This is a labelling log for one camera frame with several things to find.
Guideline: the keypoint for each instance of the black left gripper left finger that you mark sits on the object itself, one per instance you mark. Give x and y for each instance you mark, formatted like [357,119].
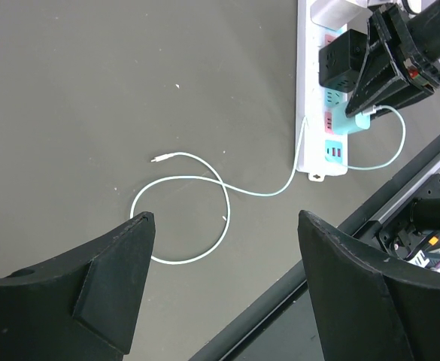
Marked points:
[82,304]

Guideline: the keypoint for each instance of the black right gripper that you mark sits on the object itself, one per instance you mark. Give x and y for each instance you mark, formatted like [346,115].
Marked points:
[400,67]

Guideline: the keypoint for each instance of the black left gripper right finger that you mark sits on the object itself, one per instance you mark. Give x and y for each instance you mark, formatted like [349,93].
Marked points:
[367,304]

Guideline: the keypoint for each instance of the black cube adapter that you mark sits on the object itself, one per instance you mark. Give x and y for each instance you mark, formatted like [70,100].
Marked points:
[341,60]

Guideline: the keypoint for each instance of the teal charger plug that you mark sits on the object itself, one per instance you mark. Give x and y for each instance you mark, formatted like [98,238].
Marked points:
[344,125]

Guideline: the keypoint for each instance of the white USB charger plug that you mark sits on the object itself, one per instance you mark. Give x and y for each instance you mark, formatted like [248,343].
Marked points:
[333,14]

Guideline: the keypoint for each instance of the white power strip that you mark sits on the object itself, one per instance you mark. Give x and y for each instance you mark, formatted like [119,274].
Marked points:
[320,152]

